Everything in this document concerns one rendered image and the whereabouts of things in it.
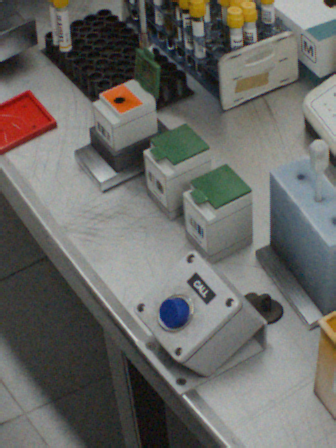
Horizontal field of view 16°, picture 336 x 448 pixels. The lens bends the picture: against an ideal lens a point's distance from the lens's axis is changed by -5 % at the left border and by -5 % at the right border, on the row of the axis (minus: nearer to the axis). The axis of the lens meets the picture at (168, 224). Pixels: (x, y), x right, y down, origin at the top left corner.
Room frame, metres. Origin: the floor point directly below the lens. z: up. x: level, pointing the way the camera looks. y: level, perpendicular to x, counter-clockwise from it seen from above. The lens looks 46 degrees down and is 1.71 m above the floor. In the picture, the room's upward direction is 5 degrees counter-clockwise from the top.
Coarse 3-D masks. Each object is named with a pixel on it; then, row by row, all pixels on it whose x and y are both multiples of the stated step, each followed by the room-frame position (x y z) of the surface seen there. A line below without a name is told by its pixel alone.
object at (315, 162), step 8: (312, 144) 0.71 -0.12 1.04; (320, 144) 0.71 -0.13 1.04; (312, 152) 0.71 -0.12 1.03; (320, 152) 0.71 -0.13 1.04; (328, 152) 0.71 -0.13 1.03; (312, 160) 0.71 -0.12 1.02; (320, 160) 0.71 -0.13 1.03; (328, 160) 0.71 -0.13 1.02; (312, 168) 0.71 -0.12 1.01; (320, 168) 0.71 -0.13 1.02
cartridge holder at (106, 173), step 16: (160, 128) 0.88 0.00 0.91; (96, 144) 0.88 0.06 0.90; (144, 144) 0.87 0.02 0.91; (80, 160) 0.88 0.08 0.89; (96, 160) 0.87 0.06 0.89; (112, 160) 0.85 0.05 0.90; (128, 160) 0.86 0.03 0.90; (96, 176) 0.85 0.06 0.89; (112, 176) 0.85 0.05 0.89; (128, 176) 0.85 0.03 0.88
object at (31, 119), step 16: (16, 96) 0.99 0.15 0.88; (32, 96) 0.99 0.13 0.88; (0, 112) 0.98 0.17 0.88; (16, 112) 0.97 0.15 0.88; (32, 112) 0.97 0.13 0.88; (48, 112) 0.96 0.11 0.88; (0, 128) 0.95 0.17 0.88; (16, 128) 0.95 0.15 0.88; (32, 128) 0.94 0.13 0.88; (48, 128) 0.94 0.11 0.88; (0, 144) 0.92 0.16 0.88; (16, 144) 0.92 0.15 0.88
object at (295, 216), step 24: (288, 168) 0.75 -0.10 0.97; (288, 192) 0.72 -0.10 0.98; (312, 192) 0.72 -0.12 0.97; (288, 216) 0.72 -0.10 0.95; (312, 216) 0.69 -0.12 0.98; (288, 240) 0.72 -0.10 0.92; (312, 240) 0.68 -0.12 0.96; (264, 264) 0.73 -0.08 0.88; (288, 264) 0.72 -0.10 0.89; (312, 264) 0.68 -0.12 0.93; (288, 288) 0.70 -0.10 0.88; (312, 288) 0.68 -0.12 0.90; (312, 312) 0.67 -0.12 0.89
